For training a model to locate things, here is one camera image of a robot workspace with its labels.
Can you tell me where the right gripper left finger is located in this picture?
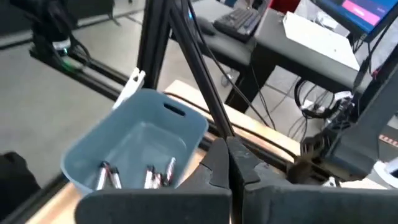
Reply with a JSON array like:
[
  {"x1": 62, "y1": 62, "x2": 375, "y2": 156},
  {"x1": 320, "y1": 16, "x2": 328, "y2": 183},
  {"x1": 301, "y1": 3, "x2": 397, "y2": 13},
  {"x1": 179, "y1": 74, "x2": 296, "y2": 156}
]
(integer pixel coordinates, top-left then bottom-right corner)
[{"x1": 74, "y1": 138, "x2": 233, "y2": 224}]

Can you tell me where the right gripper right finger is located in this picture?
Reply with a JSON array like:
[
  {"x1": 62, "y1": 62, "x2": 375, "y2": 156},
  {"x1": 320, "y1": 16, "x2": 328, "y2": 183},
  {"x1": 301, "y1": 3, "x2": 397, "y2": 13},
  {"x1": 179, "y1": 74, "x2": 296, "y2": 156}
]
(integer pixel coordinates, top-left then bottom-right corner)
[{"x1": 226, "y1": 136, "x2": 398, "y2": 224}]

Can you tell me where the teal plastic bin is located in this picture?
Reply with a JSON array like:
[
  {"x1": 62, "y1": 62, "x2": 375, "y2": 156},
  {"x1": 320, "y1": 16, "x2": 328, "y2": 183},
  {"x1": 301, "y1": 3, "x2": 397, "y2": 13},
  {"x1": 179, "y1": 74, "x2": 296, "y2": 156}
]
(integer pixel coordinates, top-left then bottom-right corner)
[{"x1": 60, "y1": 88, "x2": 210, "y2": 195}]

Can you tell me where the dark grey desk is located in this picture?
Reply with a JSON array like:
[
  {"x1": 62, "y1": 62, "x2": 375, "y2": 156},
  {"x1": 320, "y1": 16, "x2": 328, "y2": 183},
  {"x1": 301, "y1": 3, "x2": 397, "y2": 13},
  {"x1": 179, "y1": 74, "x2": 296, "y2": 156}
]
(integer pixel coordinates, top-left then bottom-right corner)
[{"x1": 190, "y1": 7, "x2": 376, "y2": 114}]

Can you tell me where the white flat box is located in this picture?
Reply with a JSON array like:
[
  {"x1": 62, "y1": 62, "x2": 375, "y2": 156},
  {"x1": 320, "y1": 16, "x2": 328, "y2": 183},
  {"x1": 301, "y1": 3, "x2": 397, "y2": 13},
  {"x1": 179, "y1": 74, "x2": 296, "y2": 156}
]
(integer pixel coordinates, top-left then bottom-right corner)
[{"x1": 282, "y1": 11, "x2": 361, "y2": 72}]

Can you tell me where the black computer mouse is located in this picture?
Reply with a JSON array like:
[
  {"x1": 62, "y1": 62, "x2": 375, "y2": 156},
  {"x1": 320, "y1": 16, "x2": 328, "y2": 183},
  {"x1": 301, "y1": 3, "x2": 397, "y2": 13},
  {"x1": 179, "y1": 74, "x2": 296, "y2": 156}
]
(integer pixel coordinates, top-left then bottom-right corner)
[{"x1": 195, "y1": 16, "x2": 218, "y2": 37}]

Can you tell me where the black keyboard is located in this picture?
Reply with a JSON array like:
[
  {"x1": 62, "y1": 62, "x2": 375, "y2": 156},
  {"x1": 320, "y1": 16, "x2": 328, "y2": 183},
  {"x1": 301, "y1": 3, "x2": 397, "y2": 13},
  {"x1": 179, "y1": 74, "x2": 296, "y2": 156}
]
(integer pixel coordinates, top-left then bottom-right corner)
[{"x1": 213, "y1": 6, "x2": 269, "y2": 44}]

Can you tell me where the computer monitor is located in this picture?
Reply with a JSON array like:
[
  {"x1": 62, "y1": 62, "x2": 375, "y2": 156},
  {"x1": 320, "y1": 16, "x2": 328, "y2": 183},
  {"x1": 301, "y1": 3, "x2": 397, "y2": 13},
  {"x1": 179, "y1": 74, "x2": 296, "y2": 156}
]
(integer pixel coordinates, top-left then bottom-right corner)
[{"x1": 312, "y1": 0, "x2": 398, "y2": 43}]

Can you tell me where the black cable coil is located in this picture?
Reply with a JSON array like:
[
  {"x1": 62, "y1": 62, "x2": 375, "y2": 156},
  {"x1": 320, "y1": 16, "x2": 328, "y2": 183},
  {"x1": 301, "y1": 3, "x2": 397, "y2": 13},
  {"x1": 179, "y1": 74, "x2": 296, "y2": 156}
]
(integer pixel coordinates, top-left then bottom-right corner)
[{"x1": 294, "y1": 79, "x2": 339, "y2": 121}]

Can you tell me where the white plastic bracket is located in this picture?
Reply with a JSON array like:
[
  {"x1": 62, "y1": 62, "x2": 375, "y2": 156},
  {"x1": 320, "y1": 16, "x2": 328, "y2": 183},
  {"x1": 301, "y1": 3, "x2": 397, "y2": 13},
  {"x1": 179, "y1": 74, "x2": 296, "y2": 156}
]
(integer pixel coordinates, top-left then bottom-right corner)
[{"x1": 111, "y1": 67, "x2": 147, "y2": 110}]

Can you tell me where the black aluminium rail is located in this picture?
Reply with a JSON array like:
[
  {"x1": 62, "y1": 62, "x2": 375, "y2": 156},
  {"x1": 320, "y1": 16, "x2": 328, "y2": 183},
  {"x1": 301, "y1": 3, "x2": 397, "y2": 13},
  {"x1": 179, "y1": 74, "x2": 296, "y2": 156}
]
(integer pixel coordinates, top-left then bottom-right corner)
[{"x1": 29, "y1": 40, "x2": 142, "y2": 102}]

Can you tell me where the black aluminium table frame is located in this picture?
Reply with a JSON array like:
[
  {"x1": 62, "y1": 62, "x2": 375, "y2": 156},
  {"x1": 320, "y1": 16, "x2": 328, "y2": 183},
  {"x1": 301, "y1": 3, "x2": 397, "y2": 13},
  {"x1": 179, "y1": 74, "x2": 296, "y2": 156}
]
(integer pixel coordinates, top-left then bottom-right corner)
[{"x1": 0, "y1": 0, "x2": 315, "y2": 224}]

